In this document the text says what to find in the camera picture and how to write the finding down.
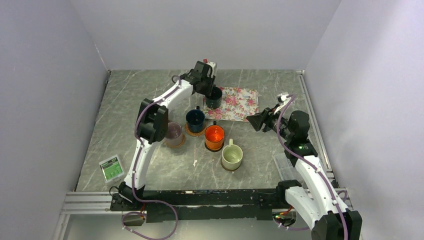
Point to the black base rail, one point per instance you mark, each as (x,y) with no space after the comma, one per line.
(212,204)

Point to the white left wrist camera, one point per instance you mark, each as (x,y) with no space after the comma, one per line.
(213,67)

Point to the dark green mug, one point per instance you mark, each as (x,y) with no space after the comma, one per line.
(215,99)

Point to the dark wooden coaster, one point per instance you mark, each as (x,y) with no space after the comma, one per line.
(230,170)

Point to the navy blue mug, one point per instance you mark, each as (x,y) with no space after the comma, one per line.
(195,120)

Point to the orange black round coaster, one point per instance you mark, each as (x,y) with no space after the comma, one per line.
(214,150)

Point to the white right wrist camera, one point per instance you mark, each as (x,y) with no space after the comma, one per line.
(283,100)

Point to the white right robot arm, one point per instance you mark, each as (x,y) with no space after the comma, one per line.
(326,214)

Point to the floral serving tray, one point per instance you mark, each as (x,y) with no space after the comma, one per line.
(236,104)

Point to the pale green mug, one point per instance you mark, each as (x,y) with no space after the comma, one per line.
(231,155)

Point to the woven rattan coaster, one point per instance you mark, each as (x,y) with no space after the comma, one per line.
(176,146)
(194,134)

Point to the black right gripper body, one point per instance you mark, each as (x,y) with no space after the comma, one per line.
(272,121)

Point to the mauve grey mug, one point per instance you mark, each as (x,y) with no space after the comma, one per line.
(174,133)

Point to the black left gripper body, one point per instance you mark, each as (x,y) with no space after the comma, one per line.
(208,83)

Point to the green label tag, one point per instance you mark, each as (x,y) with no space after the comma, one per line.
(112,169)

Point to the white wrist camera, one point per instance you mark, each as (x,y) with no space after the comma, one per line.
(213,67)
(283,100)

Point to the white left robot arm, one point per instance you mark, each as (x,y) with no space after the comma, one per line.
(151,125)

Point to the orange mug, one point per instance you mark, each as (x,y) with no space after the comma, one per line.
(214,136)

